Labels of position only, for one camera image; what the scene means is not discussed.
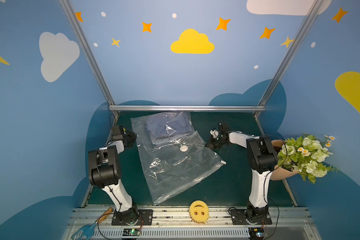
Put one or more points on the clear plastic vacuum bag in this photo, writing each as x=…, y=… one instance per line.
x=172, y=166

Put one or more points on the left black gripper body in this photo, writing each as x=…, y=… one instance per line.
x=129, y=139

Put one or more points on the aluminium frame back bar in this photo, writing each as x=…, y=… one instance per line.
x=146, y=108

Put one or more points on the flower bouquet in paper pot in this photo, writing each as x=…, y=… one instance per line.
x=304, y=156

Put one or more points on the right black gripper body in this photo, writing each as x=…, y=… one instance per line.
x=217, y=139

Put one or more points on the left circuit board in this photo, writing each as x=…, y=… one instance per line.
x=131, y=232

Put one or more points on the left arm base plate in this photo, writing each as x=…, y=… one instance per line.
x=133, y=218

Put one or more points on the right circuit board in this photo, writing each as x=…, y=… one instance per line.
x=256, y=234

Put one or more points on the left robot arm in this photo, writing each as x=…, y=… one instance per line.
x=105, y=173

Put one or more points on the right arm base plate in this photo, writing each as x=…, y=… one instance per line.
x=245, y=217

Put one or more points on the yellow smiley sponge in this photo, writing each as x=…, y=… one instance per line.
x=199, y=212

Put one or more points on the blue checkered shirt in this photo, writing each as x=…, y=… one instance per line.
x=169, y=125

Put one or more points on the circuit board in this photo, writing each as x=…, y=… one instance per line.
x=256, y=234
x=131, y=232

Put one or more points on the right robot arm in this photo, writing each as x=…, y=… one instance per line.
x=261, y=158

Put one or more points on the blue fork wooden handle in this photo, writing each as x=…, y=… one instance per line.
x=87, y=231

